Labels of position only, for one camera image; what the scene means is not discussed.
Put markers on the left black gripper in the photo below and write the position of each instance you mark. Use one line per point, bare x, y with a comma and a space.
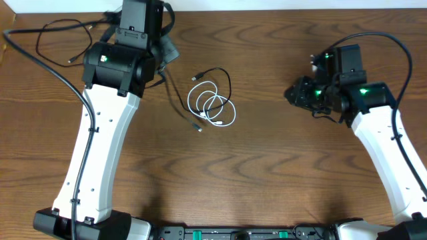
173, 52

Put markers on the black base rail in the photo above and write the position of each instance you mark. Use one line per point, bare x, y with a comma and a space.
303, 231

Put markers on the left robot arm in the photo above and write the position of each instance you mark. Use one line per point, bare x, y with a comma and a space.
117, 69

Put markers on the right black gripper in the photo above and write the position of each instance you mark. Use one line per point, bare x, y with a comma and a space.
298, 96

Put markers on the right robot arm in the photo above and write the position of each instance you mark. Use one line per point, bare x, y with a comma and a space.
340, 85

